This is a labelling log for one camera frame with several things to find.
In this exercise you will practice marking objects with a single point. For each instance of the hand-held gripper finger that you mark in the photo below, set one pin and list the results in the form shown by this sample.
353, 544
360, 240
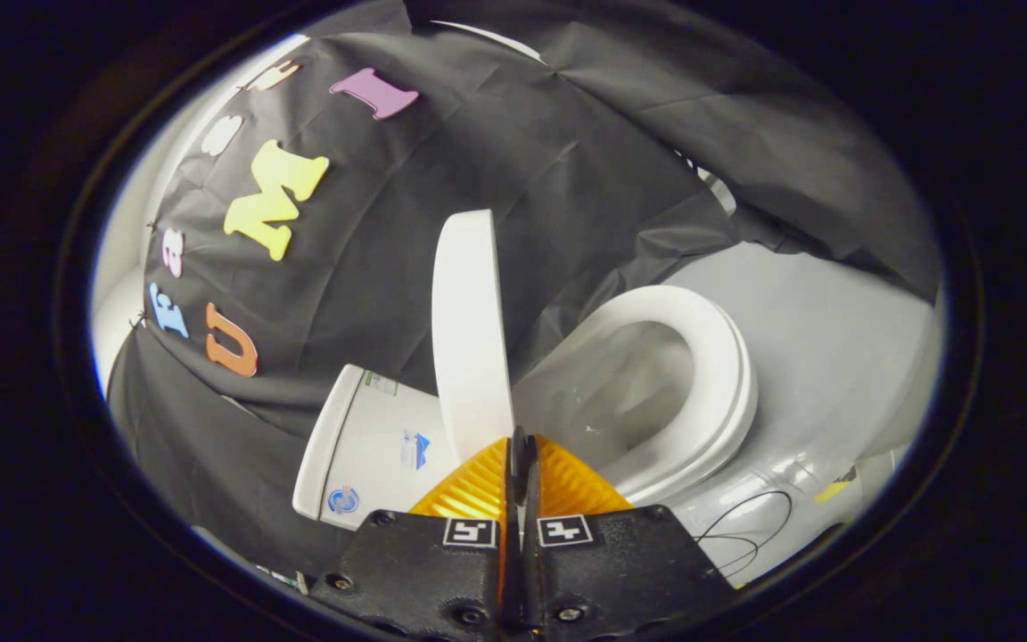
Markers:
513, 535
531, 535

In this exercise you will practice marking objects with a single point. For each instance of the white toilet lid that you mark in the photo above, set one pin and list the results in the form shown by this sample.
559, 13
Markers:
471, 339

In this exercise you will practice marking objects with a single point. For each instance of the white toilet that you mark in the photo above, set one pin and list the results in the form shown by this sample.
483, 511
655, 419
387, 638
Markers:
371, 446

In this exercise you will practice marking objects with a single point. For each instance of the white toilet seat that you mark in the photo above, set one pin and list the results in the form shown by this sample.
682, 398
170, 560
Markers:
727, 374

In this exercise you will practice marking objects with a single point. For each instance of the yellow floor tape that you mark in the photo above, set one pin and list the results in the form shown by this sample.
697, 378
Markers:
834, 487

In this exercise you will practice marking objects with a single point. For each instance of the black backdrop cloth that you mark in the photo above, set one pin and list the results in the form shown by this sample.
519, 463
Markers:
513, 143

